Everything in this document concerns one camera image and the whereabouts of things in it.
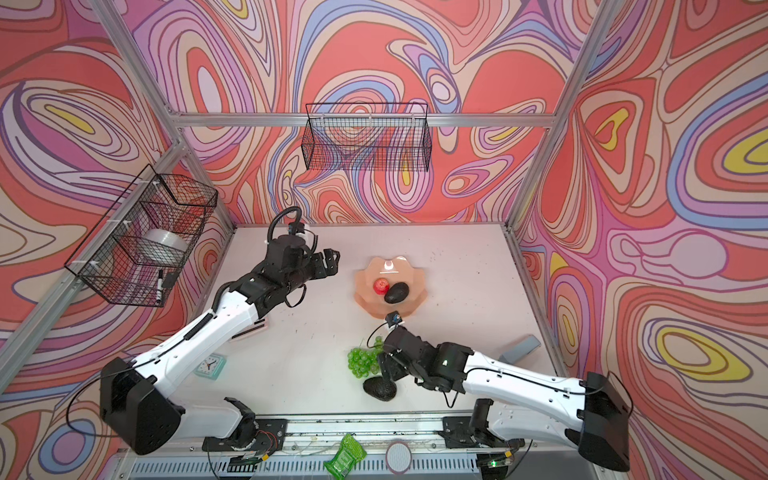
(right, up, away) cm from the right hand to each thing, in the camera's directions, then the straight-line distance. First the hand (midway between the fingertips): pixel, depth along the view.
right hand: (395, 361), depth 77 cm
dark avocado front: (-4, -7, 0) cm, 8 cm away
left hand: (-17, +28, +2) cm, 33 cm away
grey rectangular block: (+37, +1, +8) cm, 37 cm away
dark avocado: (+2, +16, +18) cm, 24 cm away
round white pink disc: (0, -17, -11) cm, 21 cm away
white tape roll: (-57, +32, -3) cm, 66 cm away
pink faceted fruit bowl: (+1, +23, +25) cm, 34 cm away
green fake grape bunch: (-8, -1, +3) cm, 9 cm away
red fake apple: (-4, +17, +19) cm, 26 cm away
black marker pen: (-58, +20, -5) cm, 61 cm away
